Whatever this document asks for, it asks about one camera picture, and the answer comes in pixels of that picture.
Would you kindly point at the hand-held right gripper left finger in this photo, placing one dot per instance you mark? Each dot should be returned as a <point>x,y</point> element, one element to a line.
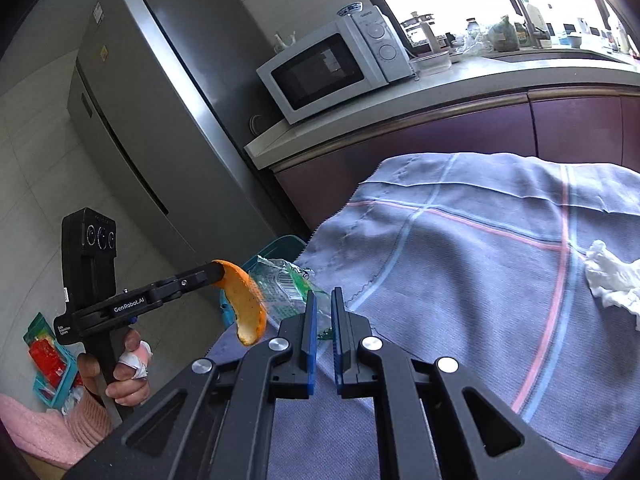
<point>310,355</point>

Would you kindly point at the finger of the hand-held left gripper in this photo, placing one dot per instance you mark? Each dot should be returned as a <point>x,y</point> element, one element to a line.
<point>195,275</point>
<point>195,287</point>

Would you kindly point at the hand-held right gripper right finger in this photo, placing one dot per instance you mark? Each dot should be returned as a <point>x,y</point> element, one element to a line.
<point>337,355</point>

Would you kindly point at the large orange peel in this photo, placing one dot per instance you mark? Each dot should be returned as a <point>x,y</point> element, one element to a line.
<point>245,310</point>

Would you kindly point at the green plastic wrapper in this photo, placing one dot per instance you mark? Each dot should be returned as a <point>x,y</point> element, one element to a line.
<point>280,287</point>

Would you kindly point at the teal plastic bin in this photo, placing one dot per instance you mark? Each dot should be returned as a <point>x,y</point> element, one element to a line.
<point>280,247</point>

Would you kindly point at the person's left forearm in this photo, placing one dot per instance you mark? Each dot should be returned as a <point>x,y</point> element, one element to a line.
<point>45,425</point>

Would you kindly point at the person's left hand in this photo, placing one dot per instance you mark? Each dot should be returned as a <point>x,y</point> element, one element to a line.
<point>127,390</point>

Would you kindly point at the red snack packet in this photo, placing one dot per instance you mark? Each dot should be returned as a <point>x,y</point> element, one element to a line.
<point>47,360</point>

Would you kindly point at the grey plaid tablecloth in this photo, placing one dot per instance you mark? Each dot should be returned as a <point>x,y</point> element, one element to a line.
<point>450,310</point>

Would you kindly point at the white plastic bag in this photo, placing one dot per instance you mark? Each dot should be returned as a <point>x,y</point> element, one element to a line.
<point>72,400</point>

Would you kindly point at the teal floor basket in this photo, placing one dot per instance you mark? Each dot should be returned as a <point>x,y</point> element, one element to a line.
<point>47,395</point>

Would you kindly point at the grey refrigerator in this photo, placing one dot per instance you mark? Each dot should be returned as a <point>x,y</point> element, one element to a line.
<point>145,110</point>

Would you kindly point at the white microwave oven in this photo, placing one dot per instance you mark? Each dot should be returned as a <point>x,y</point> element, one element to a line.
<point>320,70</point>

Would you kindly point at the purple base cabinets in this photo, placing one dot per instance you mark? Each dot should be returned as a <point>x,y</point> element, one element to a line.
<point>450,135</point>

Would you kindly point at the crumpled white tissue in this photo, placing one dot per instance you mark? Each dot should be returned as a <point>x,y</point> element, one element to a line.
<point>612,280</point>

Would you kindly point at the clear plastic food container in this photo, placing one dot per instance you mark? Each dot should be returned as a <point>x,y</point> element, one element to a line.
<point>430,63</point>

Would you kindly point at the blue and white bowl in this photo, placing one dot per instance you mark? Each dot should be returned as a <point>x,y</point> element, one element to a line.
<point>348,9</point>

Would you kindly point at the white kitchen counter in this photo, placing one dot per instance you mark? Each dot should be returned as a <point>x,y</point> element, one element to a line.
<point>475,75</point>

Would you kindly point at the glass electric kettle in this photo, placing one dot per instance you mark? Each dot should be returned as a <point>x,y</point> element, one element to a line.
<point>421,32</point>

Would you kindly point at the glass jar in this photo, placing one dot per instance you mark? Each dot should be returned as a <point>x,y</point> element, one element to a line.
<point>471,26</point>

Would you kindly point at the green vegetable bag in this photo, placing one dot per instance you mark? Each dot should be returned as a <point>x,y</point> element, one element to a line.
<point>504,35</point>

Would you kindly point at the metal sink faucet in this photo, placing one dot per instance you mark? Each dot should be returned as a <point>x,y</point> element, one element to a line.
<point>520,5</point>

